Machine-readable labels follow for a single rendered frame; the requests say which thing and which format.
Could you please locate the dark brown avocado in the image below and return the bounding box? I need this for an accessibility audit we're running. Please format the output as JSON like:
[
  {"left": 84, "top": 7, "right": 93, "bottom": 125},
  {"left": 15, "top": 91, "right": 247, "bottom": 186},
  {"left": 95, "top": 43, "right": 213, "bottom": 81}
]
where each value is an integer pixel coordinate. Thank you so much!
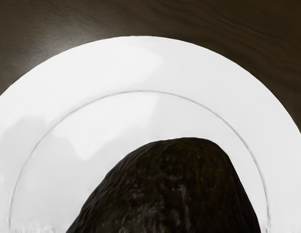
[{"left": 66, "top": 137, "right": 261, "bottom": 233}]

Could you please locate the white round plate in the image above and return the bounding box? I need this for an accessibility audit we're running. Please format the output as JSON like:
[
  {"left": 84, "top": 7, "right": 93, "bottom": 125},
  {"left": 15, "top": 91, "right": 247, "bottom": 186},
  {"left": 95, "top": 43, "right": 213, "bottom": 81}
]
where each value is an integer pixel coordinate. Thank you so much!
[{"left": 0, "top": 35, "right": 301, "bottom": 233}]

